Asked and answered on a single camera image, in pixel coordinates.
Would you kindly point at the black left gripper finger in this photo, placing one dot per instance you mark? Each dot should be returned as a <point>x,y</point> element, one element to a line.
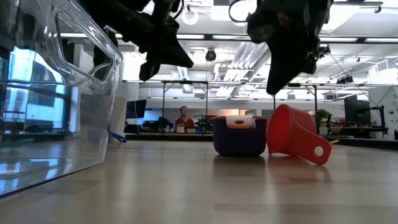
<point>169,49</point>
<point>149,71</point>

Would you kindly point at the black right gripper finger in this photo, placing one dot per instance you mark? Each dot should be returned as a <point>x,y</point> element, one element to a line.
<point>283,68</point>
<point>310,63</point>

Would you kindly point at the red measuring cup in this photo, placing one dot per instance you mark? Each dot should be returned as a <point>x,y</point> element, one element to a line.
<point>292,133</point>

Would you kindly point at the orange measuring cup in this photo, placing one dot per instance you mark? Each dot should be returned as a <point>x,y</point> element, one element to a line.
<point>239,122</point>

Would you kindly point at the blue measuring cup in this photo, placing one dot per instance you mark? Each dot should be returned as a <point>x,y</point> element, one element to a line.
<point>119,137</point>

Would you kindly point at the navy measuring cup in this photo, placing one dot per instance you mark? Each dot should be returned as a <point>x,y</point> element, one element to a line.
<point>239,141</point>

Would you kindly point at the teal measuring cup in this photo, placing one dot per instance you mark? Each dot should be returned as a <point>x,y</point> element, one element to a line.
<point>15,143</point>

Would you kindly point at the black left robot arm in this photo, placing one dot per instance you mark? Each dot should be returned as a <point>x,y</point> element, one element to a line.
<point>99,12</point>

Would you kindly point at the black background robot arm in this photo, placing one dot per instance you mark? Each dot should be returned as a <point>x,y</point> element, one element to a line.
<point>203,124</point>
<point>377,115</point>
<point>158,124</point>

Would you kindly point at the clear plastic basket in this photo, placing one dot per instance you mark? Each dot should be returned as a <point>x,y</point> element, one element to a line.
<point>46,93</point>

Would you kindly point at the black computer monitor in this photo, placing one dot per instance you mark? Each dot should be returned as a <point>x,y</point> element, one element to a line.
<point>136,109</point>
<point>357,109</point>

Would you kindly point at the green background plant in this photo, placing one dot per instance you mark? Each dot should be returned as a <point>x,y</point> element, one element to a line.
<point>322,116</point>

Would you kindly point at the person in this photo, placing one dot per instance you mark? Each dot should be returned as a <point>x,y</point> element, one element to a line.
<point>185,119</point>

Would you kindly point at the black metal frame stand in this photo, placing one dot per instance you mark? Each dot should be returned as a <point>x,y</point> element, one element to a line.
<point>186,81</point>

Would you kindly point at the black ceiling camera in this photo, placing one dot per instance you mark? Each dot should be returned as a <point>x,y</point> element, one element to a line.
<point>211,55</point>

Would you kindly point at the black aluminium table frame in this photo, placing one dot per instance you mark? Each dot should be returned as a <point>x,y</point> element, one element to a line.
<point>171,137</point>

